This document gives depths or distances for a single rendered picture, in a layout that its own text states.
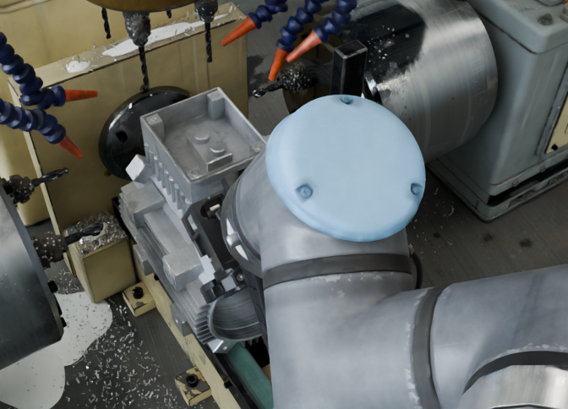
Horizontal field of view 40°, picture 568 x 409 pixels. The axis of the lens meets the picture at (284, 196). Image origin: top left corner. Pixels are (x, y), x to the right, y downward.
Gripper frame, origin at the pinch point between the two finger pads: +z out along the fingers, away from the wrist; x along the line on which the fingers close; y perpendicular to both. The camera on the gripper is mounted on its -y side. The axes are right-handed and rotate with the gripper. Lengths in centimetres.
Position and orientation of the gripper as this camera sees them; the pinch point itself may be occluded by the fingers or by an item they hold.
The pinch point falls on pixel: (229, 288)
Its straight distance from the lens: 77.8
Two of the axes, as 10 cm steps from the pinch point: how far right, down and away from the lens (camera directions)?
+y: -4.6, -8.8, 1.1
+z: -2.9, 2.6, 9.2
